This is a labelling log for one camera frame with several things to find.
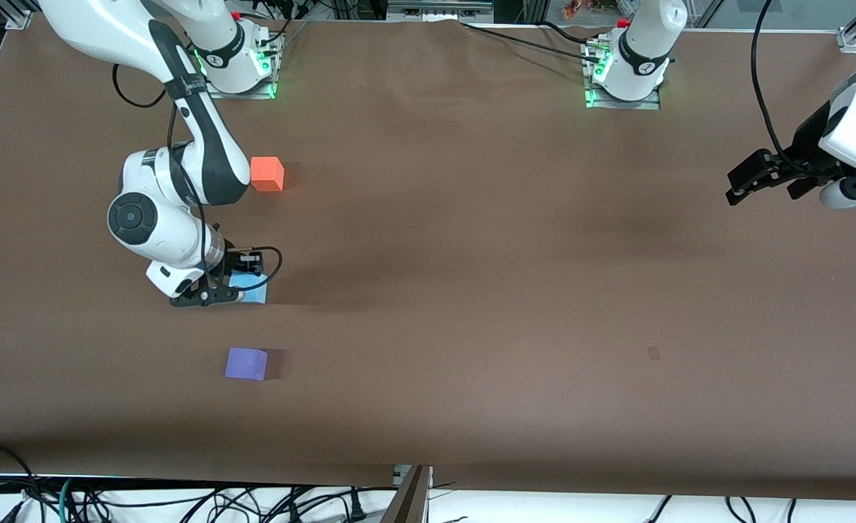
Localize light blue foam block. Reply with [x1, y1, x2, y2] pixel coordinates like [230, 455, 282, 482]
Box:
[223, 272, 269, 305]

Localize orange foam block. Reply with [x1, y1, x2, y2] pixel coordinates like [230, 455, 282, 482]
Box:
[250, 156, 285, 192]

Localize purple foam block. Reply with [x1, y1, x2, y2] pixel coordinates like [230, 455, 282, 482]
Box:
[224, 347, 269, 381]

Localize brown table cover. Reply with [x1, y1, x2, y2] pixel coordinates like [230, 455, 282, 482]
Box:
[0, 13, 856, 502]

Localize grey metal box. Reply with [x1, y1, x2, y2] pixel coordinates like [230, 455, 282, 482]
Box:
[388, 0, 494, 23]

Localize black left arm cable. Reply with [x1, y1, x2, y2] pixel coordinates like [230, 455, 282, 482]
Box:
[751, 0, 810, 173]

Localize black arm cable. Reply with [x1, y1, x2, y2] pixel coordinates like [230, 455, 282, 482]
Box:
[113, 62, 284, 292]
[751, 0, 810, 173]

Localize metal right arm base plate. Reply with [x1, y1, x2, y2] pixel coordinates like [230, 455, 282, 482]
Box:
[201, 33, 284, 100]

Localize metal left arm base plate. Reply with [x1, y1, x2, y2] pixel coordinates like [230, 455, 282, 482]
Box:
[582, 40, 662, 110]

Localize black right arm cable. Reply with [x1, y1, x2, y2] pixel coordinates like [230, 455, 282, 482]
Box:
[113, 62, 284, 292]

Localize short black table cable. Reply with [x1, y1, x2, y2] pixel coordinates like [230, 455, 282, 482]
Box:
[537, 20, 592, 44]

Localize long black table cable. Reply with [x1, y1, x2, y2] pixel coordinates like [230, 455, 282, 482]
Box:
[460, 22, 603, 63]

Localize aluminium profile post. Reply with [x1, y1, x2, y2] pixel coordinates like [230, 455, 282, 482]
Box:
[383, 465, 433, 523]

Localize thick black floor cable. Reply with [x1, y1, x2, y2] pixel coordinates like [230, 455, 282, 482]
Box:
[0, 442, 38, 523]

